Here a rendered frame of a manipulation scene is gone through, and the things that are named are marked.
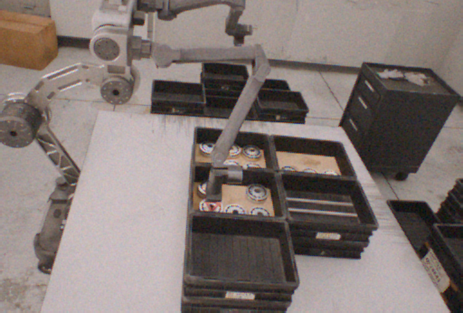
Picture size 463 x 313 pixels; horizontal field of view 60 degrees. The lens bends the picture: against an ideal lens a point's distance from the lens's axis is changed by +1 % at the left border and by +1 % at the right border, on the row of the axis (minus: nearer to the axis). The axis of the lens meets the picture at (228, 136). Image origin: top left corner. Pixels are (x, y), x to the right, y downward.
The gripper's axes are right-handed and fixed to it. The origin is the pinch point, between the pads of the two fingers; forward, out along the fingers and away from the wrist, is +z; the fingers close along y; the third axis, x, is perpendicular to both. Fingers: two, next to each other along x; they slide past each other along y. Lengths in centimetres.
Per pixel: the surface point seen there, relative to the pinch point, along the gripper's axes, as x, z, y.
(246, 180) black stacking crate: -17.0, 2.5, 20.3
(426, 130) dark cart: -174, 33, 130
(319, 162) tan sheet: -60, 6, 44
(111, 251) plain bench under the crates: 38.7, 18.9, -11.9
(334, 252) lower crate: -57, 16, -7
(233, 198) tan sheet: -11.1, 6.1, 11.4
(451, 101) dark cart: -181, 6, 131
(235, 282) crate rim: -7.7, -4.0, -38.2
